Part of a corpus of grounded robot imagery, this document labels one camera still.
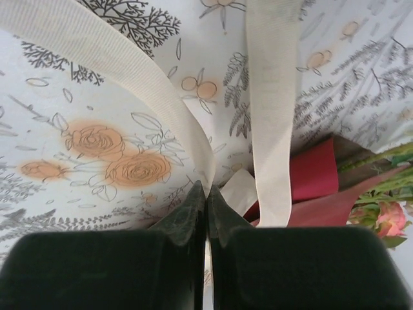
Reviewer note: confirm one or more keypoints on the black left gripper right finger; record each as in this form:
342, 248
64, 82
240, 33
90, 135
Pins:
306, 274

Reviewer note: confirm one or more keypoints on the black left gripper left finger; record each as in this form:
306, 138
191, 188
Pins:
96, 274

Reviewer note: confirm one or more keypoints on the peach fake rose stem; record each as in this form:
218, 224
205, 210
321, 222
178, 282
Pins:
392, 219

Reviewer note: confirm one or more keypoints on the cream ribbon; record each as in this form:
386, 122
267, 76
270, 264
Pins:
271, 97

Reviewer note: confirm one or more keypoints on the pink fake rose stem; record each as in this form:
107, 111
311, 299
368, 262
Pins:
364, 161

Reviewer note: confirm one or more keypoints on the red wrapping paper sheet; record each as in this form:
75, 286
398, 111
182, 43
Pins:
313, 174

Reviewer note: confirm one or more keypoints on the floral print tablecloth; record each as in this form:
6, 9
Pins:
96, 113

